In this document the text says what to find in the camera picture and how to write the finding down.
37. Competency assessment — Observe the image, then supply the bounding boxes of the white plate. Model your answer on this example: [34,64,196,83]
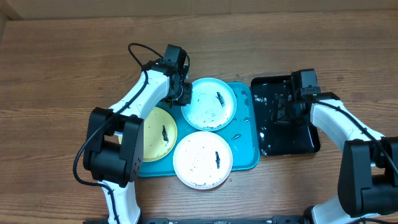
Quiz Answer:
[173,131,233,190]

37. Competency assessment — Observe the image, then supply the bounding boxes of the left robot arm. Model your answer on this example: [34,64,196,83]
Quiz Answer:
[73,58,192,223]

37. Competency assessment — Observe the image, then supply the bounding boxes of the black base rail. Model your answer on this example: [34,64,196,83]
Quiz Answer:
[83,215,312,224]

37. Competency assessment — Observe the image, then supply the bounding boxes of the black plastic tray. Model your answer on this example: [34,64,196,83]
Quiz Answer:
[251,75,321,156]

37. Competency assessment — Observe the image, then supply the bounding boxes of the light blue plate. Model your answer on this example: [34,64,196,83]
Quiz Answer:
[181,78,237,131]

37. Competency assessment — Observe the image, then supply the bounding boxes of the yellow plate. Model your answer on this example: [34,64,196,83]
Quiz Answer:
[119,106,178,162]

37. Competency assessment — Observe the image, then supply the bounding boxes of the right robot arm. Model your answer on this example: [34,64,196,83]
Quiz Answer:
[272,92,397,223]

